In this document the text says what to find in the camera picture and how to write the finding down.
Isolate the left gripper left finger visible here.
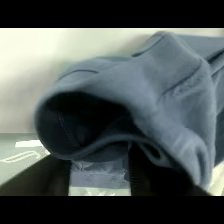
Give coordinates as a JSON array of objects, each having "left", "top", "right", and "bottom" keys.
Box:
[{"left": 0, "top": 153, "right": 73, "bottom": 197}]

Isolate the blue shirt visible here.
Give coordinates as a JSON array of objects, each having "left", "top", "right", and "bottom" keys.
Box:
[{"left": 33, "top": 30, "right": 224, "bottom": 194}]

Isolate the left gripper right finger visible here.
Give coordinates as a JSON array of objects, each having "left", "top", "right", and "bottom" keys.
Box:
[{"left": 127, "top": 142, "right": 212, "bottom": 197}]

